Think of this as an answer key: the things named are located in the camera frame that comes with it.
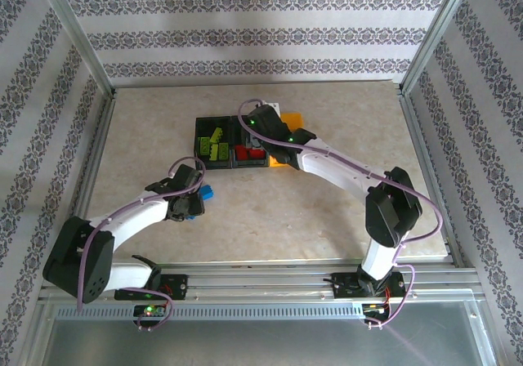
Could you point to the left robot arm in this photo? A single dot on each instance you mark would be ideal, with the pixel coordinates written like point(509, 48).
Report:
point(130, 219)

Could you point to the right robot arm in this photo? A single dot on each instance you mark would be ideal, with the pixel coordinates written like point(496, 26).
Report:
point(339, 170)

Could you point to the black plastic storage bin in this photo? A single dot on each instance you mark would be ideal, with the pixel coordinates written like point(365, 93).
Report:
point(245, 165)
point(200, 123)

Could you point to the yellow plastic storage bin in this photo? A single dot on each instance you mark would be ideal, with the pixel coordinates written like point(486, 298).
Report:
point(293, 120)

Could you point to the left controller board with LED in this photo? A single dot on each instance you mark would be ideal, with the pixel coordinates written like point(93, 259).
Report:
point(157, 311)

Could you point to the grey metal panel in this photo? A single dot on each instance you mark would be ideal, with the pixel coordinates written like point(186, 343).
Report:
point(261, 345)

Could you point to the right controller board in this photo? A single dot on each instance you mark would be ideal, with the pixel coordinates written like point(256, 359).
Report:
point(376, 308)

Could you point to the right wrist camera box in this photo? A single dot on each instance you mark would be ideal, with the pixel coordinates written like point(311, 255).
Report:
point(273, 107)

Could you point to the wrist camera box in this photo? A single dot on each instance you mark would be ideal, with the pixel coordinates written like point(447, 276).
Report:
point(188, 176)
point(273, 107)

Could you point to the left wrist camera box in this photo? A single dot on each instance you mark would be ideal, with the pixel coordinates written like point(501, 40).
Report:
point(188, 176)

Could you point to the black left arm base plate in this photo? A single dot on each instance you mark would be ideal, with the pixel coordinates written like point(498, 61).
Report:
point(177, 286)

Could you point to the aluminium side rail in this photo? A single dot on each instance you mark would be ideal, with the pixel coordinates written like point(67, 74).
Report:
point(428, 170)
point(88, 178)

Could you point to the aluminium mounting rail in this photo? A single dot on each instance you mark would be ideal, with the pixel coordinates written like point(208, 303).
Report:
point(261, 284)

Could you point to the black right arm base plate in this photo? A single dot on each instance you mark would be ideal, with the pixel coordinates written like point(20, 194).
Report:
point(343, 286)

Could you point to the aluminium frame post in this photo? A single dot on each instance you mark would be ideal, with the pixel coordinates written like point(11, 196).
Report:
point(81, 35)
point(433, 35)

